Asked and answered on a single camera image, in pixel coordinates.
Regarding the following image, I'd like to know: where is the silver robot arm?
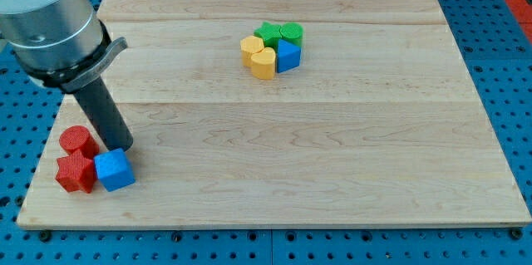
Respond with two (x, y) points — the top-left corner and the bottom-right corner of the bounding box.
(1, 0), (127, 93)

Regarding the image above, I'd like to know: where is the yellow heart block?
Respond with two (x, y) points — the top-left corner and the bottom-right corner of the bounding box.
(250, 47), (277, 80)

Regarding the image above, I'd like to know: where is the wooden board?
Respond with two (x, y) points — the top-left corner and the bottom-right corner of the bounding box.
(17, 0), (531, 230)

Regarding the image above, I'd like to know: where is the blue triangle block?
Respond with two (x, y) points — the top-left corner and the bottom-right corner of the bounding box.
(277, 40), (301, 73)

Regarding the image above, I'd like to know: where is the yellow hexagon block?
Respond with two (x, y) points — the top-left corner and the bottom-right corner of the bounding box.
(240, 36), (264, 67)

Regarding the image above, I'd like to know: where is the green star block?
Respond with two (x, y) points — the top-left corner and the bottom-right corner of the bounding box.
(254, 22), (282, 50)

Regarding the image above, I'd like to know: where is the green cylinder block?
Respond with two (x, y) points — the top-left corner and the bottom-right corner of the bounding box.
(280, 22), (304, 47)

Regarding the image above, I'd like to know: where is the blue cube block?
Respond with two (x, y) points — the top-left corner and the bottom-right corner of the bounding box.
(94, 148), (135, 192)

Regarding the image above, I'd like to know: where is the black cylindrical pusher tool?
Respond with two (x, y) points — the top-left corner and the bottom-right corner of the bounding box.
(74, 78), (133, 151)

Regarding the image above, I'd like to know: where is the red cylinder block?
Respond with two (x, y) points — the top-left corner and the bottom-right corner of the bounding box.
(59, 125), (100, 159)

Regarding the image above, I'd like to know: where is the red star block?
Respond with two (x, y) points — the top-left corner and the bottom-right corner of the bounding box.
(55, 150), (96, 194)

